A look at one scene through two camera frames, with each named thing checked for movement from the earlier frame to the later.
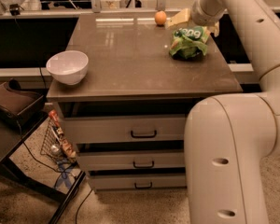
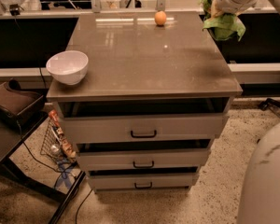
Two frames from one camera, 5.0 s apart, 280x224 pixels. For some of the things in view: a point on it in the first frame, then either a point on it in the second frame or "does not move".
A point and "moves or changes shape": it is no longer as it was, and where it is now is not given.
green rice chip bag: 189,43 moves or changes shape
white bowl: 68,66 does not move
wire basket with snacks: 56,145 does not move
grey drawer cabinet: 126,119 does not move
